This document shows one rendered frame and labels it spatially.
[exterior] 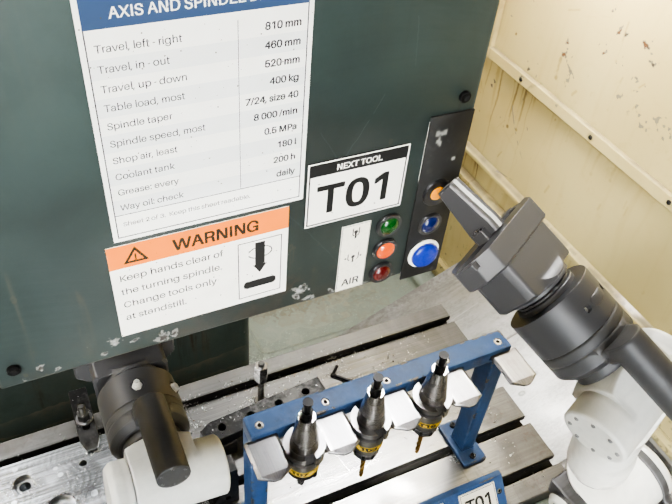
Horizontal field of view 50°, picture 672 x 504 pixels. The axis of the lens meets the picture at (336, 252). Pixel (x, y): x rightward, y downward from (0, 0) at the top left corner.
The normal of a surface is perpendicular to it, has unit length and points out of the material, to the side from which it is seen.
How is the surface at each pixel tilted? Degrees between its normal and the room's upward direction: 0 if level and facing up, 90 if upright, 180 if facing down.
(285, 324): 0
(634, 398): 36
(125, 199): 90
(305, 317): 0
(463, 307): 24
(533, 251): 30
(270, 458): 0
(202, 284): 90
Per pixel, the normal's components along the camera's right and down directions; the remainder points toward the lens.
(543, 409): -0.30, -0.57
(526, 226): 0.47, -0.41
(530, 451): 0.07, -0.72
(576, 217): -0.90, 0.24
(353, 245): 0.43, 0.65
